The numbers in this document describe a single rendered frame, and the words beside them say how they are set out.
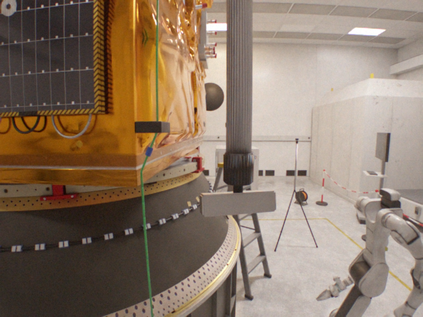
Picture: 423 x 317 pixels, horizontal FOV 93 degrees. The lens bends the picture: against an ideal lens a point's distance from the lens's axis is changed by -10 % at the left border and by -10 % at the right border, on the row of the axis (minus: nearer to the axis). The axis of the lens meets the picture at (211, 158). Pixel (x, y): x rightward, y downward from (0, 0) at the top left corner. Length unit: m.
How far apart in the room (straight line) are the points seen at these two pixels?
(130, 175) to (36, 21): 0.45
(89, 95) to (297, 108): 8.95
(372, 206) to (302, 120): 7.84
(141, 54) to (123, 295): 0.85
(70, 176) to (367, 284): 1.65
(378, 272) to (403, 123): 5.75
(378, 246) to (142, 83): 1.55
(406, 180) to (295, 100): 4.59
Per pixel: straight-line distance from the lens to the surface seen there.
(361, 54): 10.87
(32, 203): 1.07
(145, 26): 0.69
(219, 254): 1.33
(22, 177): 0.81
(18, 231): 1.08
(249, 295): 2.93
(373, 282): 1.74
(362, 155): 6.52
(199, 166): 1.35
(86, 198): 1.02
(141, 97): 0.63
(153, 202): 1.09
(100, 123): 0.63
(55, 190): 0.98
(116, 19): 0.67
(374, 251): 1.70
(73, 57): 0.65
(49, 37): 0.70
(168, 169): 1.11
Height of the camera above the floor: 1.90
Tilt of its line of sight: 7 degrees down
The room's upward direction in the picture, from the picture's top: straight up
